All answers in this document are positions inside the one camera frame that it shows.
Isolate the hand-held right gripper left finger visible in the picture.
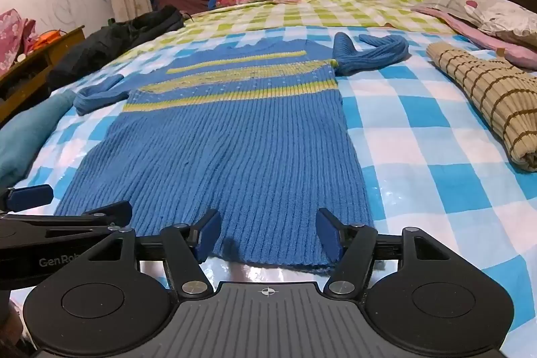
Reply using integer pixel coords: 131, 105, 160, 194
84, 209, 222, 297

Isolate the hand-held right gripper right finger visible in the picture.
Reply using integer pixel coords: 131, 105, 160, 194
315, 208, 453, 297

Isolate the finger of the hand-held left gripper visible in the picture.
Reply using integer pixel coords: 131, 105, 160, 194
0, 201, 133, 246
0, 184, 54, 213

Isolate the blue knitted striped sweater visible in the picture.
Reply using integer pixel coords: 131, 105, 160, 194
54, 32, 409, 269

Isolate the teal cloth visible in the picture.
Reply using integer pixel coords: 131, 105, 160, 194
0, 92, 78, 189

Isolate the wooden desk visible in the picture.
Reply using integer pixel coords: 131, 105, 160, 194
0, 26, 87, 124

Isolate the orange cloth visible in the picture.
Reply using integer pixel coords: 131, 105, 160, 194
33, 30, 68, 51

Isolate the pink floral bag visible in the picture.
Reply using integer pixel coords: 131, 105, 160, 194
0, 8, 38, 76

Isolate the black jacket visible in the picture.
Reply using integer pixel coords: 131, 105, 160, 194
46, 5, 185, 90

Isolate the beige brown-striped knitted sweater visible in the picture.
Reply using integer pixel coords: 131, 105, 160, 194
426, 41, 537, 173

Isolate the green checkered bed sheet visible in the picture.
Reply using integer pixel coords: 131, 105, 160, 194
109, 0, 462, 61

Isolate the pink cloth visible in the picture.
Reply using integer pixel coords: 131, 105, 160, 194
411, 5, 537, 69

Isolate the white pink-dotted pillow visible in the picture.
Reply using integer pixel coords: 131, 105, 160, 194
424, 0, 537, 48

